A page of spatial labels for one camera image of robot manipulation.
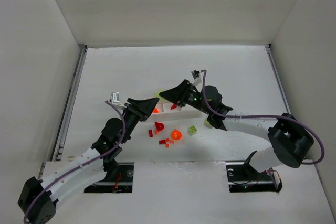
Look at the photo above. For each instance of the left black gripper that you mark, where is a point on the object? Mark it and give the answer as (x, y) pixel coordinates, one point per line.
(136, 110)

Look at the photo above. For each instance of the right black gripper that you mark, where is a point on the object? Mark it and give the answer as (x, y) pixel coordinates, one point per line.
(185, 93)

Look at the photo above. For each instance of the small lime green lego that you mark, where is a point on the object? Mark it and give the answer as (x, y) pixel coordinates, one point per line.
(157, 94)

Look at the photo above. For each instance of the dark red lego cluster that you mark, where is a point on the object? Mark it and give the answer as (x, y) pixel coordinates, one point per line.
(159, 126)

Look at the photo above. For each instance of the large lime green lego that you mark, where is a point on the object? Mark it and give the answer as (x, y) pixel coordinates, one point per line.
(192, 130)

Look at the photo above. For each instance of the lime green curved lego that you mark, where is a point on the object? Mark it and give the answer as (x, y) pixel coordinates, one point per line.
(207, 124)

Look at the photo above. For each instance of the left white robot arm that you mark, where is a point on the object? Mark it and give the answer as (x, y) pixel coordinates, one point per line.
(40, 198)

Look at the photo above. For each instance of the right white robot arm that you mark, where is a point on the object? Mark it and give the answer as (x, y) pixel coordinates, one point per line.
(289, 142)

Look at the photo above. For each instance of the white three-compartment tray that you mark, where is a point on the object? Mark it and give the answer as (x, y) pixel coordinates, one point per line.
(165, 113)

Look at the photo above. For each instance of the small orange lego pieces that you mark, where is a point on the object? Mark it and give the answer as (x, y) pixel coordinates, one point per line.
(169, 142)

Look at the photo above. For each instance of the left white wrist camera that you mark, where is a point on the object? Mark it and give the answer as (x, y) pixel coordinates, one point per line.
(115, 99)

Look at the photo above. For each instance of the left aluminium rail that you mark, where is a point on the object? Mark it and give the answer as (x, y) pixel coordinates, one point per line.
(58, 145)

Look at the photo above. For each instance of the aluminium rail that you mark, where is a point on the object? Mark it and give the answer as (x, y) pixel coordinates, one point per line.
(274, 68)
(58, 145)

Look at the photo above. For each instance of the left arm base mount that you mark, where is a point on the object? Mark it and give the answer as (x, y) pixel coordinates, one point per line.
(120, 183)

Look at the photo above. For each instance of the right aluminium rail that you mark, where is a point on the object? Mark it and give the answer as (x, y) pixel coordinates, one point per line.
(274, 68)

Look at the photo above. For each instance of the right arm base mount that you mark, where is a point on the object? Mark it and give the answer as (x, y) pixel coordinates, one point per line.
(243, 178)

